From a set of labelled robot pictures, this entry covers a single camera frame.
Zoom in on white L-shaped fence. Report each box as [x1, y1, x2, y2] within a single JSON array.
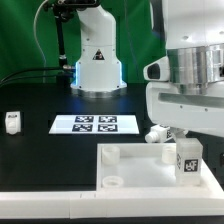
[[0, 145, 224, 220]]

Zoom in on white sheet with tags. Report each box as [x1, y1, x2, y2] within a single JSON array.
[[49, 115, 139, 134]]

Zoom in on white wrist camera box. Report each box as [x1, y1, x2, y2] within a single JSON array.
[[143, 56, 170, 82]]

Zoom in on black camera stand pole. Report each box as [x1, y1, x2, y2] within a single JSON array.
[[44, 0, 100, 86]]

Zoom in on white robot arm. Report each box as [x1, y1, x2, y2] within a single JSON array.
[[71, 0, 224, 137]]

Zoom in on black cables on table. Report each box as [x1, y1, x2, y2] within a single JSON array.
[[0, 66, 75, 88]]

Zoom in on white hanging cable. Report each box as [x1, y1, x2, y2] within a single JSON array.
[[32, 0, 51, 84]]

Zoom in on white square table top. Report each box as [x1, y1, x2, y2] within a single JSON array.
[[97, 143, 211, 189]]

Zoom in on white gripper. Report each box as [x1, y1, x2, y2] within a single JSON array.
[[146, 82, 224, 137]]

